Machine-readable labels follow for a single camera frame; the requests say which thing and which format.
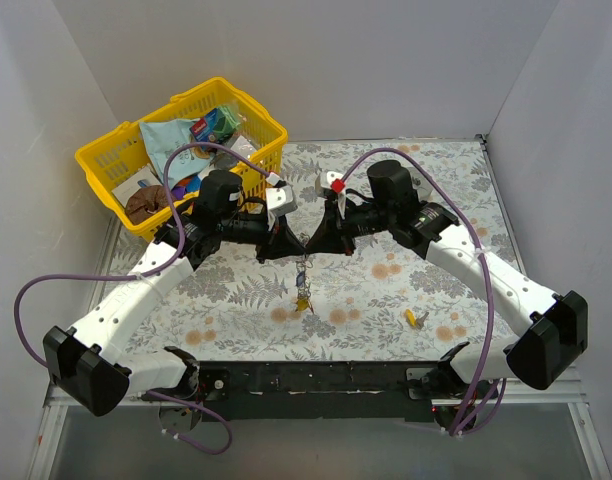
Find blue green sponge pack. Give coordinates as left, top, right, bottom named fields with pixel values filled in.
left=189, top=106, right=240, bottom=144

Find yellow plastic basket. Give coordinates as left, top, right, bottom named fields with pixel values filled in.
left=74, top=76, right=289, bottom=241

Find aluminium frame rail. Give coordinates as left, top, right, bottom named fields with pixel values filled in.
left=44, top=361, right=587, bottom=406

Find yellow headed key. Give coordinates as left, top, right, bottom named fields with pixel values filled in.
left=404, top=309, right=429, bottom=330

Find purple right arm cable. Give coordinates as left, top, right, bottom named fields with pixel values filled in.
left=335, top=147, right=508, bottom=437

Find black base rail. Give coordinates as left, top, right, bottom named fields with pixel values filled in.
left=178, top=361, right=468, bottom=422

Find white card box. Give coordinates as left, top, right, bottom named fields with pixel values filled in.
left=112, top=166, right=161, bottom=207

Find light blue chips bag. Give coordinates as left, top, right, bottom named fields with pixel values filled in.
left=139, top=119, right=214, bottom=189

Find grey tape roll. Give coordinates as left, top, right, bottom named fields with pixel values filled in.
left=411, top=174, right=433, bottom=202

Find brown round pastry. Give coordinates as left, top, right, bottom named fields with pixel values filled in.
left=124, top=185, right=169, bottom=224

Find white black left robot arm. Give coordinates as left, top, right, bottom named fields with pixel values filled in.
left=43, top=170, right=304, bottom=416

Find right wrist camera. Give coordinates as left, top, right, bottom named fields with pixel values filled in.
left=315, top=171, right=347, bottom=218

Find floral table mat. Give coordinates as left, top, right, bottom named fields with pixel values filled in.
left=125, top=140, right=519, bottom=361

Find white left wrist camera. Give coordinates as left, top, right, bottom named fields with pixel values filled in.
left=265, top=184, right=297, bottom=227

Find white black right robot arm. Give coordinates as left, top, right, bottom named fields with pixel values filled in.
left=306, top=160, right=588, bottom=398

